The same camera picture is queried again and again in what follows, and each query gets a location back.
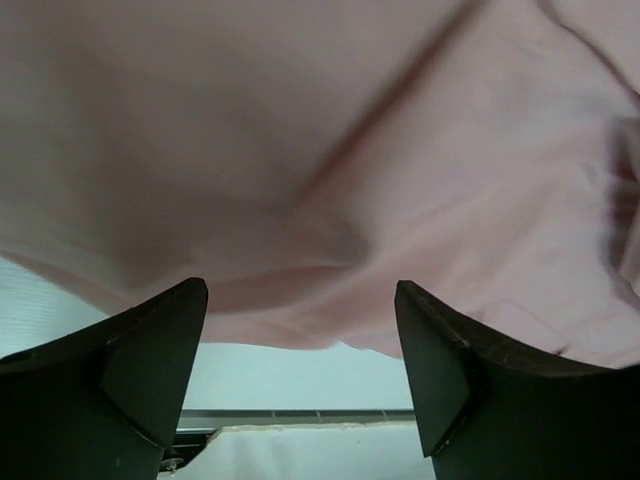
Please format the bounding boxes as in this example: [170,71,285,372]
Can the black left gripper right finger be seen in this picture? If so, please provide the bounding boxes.
[395,281,639,479]

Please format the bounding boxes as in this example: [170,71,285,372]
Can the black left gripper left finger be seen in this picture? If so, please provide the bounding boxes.
[1,278,208,480]

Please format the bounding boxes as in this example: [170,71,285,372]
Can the pink trousers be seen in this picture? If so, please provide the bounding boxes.
[1,1,639,367]

